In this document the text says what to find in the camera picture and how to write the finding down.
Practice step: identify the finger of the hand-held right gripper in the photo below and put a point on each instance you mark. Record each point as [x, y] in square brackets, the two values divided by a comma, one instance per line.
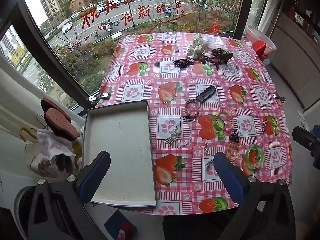
[317, 129]
[306, 140]

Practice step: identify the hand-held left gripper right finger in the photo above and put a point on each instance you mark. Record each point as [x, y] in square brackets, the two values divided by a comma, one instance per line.
[227, 180]

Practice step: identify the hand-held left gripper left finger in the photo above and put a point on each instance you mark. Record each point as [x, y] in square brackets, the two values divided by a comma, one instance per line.
[97, 177]

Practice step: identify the green translucent bangle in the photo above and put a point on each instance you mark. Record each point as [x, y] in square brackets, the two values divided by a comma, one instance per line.
[248, 153]

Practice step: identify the grey shallow box tray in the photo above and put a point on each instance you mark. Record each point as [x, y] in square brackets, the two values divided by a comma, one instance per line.
[120, 142]

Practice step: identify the small black claw clip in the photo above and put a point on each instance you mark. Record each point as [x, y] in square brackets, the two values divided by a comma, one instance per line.
[234, 137]

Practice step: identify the small dark hairpin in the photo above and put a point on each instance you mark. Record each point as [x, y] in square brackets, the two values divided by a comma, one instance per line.
[264, 126]

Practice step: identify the silver earring with pearl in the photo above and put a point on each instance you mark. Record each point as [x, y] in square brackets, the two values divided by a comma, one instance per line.
[208, 166]

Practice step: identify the silver dangle earring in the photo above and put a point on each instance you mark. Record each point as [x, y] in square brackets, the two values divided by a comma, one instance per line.
[206, 150]

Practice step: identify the blue book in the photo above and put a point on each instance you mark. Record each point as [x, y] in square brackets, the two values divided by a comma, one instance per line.
[117, 223]

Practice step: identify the metal binder clip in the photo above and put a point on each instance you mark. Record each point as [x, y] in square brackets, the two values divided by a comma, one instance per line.
[105, 96]
[277, 96]

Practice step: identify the white cloth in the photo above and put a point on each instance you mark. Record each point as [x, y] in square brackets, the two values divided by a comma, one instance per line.
[55, 142]

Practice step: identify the pale storage bag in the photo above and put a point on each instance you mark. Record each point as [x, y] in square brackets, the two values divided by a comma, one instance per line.
[40, 160]

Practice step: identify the brown slipper with ribbed sole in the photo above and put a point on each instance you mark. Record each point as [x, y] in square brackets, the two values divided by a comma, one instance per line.
[60, 122]

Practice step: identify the beige cabinet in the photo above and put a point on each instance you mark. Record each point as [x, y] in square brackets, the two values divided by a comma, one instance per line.
[295, 60]

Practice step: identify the pink strawberry print tablecloth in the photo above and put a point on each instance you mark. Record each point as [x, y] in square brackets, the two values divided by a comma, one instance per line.
[225, 100]

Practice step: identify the black scalloped hair clip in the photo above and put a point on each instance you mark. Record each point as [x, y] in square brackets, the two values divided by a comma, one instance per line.
[206, 93]

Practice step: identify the red stool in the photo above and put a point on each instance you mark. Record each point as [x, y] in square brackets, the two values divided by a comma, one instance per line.
[258, 46]

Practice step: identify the white plastic basin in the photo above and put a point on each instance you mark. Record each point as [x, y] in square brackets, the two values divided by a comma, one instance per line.
[257, 33]

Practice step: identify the dark claw hair clip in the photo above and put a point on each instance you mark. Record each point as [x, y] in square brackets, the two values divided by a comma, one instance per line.
[222, 53]

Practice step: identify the white polka dot scrunchie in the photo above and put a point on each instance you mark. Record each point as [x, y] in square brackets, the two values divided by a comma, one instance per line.
[193, 51]

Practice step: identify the white sheer scrunchie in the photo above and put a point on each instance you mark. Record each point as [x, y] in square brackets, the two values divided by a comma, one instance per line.
[211, 41]

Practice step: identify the small purple clip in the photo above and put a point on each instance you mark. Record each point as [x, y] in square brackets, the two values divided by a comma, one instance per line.
[176, 48]

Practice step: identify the black window frame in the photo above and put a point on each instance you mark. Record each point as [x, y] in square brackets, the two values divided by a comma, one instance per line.
[40, 45]

